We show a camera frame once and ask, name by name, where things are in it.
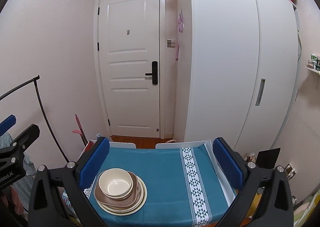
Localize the black door handle lock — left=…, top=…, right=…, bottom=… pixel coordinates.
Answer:
left=145, top=61, right=158, bottom=86

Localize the cream plate yellow centre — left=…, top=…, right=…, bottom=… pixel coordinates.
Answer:
left=94, top=171, right=148, bottom=216

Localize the teal patterned table cloth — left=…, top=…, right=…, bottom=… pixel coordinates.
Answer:
left=85, top=142, right=235, bottom=226

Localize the black clothes rack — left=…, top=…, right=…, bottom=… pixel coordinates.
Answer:
left=1, top=75, right=69, bottom=163

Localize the grey wall switch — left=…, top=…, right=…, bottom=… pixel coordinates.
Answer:
left=167, top=39, right=175, bottom=48

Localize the pink mop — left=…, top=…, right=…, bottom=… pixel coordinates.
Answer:
left=72, top=114, right=88, bottom=146

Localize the white wall shelf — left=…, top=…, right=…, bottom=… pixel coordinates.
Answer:
left=306, top=54, right=320, bottom=76

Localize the left hand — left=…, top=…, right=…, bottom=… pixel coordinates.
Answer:
left=1, top=196, right=8, bottom=207

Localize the white wardrobe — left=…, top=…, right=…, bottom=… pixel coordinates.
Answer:
left=174, top=0, right=299, bottom=154

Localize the cream round bowl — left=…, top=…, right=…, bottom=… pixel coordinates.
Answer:
left=98, top=168, right=133, bottom=198

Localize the white door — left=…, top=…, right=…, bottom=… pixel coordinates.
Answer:
left=98, top=0, right=160, bottom=138

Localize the pink wall hanging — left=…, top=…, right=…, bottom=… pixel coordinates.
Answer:
left=175, top=10, right=184, bottom=61

